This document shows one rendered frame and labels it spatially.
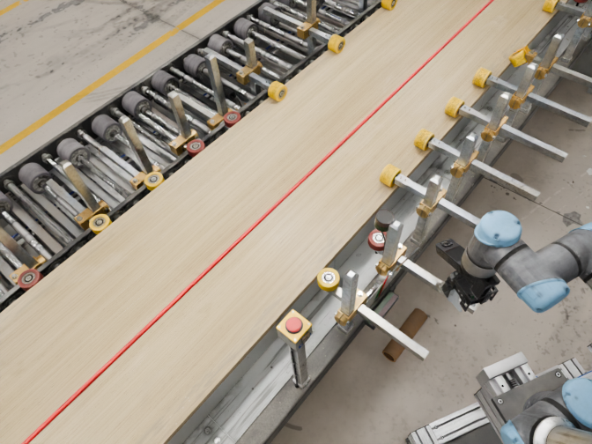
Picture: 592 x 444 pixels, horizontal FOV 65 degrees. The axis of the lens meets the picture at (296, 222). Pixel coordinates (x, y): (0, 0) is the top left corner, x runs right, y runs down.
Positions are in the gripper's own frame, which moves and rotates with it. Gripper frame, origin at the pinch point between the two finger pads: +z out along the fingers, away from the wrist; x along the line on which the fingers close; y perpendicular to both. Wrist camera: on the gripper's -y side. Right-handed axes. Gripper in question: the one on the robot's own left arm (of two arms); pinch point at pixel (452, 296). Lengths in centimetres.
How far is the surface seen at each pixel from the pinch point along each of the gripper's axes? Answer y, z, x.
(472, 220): -34, 36, 39
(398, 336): -8.8, 46.2, -3.3
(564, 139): -112, 132, 192
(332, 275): -36, 41, -16
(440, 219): -52, 62, 43
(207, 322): -37, 42, -62
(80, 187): -105, 30, -92
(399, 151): -80, 42, 35
